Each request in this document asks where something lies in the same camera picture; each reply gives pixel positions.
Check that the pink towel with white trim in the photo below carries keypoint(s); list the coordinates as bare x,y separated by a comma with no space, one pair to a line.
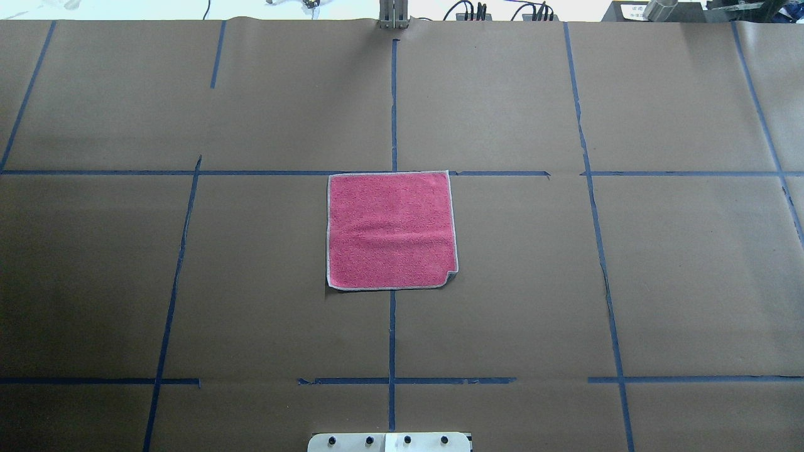
390,231

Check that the black tray under cup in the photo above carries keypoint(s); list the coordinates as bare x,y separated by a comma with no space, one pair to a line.
632,11

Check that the silver metal cup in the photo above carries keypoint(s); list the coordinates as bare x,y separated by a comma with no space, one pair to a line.
658,11

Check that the aluminium frame post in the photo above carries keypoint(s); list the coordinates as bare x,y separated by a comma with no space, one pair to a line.
393,15

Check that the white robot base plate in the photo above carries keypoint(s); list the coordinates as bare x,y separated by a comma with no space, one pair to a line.
390,441

